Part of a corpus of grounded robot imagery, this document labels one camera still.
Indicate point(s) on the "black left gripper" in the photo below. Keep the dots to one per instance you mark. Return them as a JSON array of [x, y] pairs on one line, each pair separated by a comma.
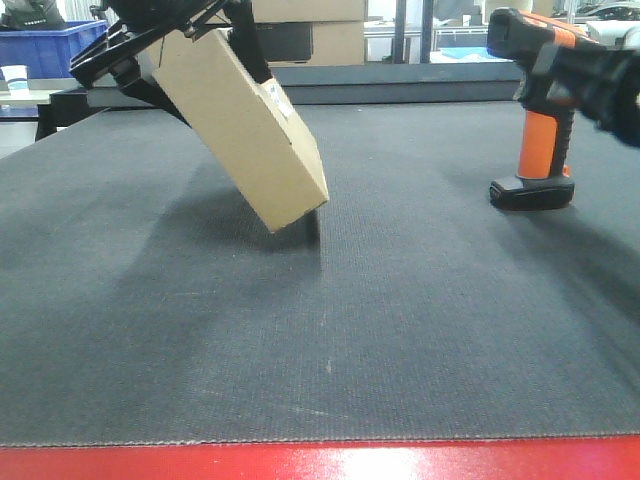
[[141, 23]]

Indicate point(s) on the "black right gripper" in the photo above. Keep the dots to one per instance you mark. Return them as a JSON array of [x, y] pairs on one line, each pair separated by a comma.
[[602, 83]]

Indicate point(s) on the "brown cardboard package with label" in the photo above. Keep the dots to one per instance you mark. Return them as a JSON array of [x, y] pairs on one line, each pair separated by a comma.
[[251, 127]]

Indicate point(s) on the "orange black barcode scanner gun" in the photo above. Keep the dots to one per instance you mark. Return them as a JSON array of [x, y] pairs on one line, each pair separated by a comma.
[[542, 180]]

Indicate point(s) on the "upper stacked cardboard box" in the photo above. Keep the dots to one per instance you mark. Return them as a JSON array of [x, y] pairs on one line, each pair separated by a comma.
[[308, 10]]

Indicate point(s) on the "large cardboard box black window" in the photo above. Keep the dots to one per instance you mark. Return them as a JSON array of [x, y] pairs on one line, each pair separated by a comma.
[[313, 43]]

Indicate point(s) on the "grey raised conveyor ledge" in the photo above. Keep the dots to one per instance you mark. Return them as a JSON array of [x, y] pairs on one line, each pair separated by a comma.
[[400, 85]]

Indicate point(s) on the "blue bin behind table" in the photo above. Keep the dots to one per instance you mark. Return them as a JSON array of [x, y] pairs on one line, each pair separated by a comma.
[[47, 54]]

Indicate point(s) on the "black bag in bin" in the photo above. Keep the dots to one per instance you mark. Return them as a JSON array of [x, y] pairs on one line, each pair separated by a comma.
[[31, 15]]

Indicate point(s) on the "white paper cup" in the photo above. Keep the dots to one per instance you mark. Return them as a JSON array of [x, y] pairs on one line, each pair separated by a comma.
[[16, 77]]

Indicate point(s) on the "dark grey table mat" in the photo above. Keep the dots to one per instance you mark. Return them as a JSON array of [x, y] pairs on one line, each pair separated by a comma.
[[142, 300]]

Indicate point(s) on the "red metal work table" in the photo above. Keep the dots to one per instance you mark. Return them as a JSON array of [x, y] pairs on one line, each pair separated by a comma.
[[551, 458]]

